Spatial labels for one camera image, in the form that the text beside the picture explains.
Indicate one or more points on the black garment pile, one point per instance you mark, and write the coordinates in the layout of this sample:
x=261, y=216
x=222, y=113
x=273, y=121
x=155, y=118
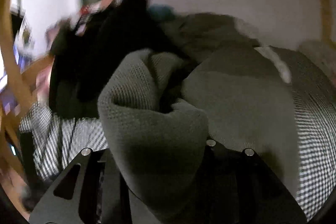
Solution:
x=83, y=64

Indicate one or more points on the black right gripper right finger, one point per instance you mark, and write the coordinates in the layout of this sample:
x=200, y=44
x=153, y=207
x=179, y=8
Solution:
x=238, y=187

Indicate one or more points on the wooden bed frame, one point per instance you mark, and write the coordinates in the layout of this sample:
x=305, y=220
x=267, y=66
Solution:
x=33, y=86

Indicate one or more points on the teal cushion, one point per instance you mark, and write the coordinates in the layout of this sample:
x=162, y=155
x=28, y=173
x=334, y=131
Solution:
x=162, y=13

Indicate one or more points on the grey-green sweatshirt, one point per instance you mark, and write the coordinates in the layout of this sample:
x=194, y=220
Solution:
x=156, y=139

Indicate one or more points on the grey white striped pillow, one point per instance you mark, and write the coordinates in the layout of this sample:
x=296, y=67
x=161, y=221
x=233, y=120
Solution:
x=199, y=35

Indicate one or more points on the black white checkered bedsheet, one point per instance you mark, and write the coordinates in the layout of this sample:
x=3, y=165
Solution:
x=273, y=100

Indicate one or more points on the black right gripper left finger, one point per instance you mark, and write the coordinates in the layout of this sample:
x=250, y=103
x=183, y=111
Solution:
x=90, y=190

